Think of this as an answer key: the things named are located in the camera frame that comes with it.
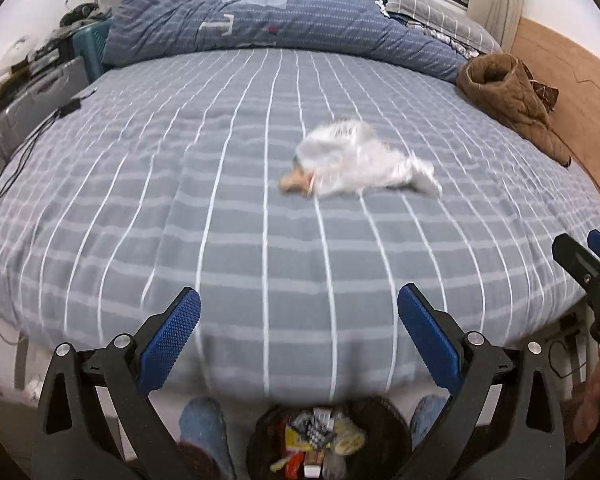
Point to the blue striped duvet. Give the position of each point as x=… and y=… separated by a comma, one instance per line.
x=145, y=29

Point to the blue slipper left foot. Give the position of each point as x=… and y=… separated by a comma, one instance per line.
x=203, y=428

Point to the blue slipper foot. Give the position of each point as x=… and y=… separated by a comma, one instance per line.
x=203, y=428
x=425, y=415

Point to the brown fleece garment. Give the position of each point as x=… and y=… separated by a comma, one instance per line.
x=501, y=86

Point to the grey checked bed sheet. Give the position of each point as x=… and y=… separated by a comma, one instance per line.
x=166, y=176

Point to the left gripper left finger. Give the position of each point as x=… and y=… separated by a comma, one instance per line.
x=74, y=440

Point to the person right hand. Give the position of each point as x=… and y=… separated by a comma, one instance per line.
x=581, y=413

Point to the yellow white snack wrapper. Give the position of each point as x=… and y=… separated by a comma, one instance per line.
x=293, y=443

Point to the clear plastic bag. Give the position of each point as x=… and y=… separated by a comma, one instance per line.
x=346, y=156

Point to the blue slipper right foot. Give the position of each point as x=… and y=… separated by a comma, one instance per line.
x=425, y=415

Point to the teal plastic crate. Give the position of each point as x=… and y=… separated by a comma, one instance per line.
x=89, y=42

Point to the grey hard suitcase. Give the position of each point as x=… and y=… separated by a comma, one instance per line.
x=53, y=90

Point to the black lined trash bin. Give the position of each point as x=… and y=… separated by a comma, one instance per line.
x=387, y=448

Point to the wooden headboard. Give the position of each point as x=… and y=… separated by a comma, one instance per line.
x=575, y=72

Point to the grey checked pillow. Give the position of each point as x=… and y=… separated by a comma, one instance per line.
x=435, y=19

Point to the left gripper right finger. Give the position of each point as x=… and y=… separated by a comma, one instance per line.
x=502, y=419

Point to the black printed sachet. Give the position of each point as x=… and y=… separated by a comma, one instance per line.
x=316, y=427

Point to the red plastic wrapper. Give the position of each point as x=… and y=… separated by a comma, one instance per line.
x=293, y=466

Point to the gold round cup container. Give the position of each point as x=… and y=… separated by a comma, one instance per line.
x=349, y=439

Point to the brown long carton box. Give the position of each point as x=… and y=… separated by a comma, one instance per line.
x=313, y=464

